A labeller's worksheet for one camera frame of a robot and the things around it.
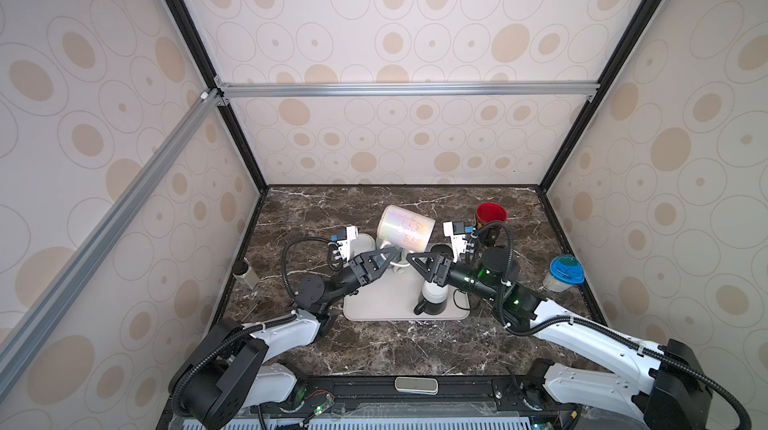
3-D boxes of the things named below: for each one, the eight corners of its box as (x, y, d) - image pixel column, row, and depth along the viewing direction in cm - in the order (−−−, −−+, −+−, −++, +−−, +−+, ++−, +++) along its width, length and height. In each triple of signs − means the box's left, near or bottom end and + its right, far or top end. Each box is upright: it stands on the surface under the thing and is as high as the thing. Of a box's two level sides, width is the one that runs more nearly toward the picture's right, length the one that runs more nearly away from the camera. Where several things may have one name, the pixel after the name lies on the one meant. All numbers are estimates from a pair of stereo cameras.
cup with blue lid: (542, 298, 94) (558, 281, 85) (533, 272, 99) (547, 254, 90) (570, 298, 94) (589, 281, 85) (560, 272, 99) (576, 254, 90)
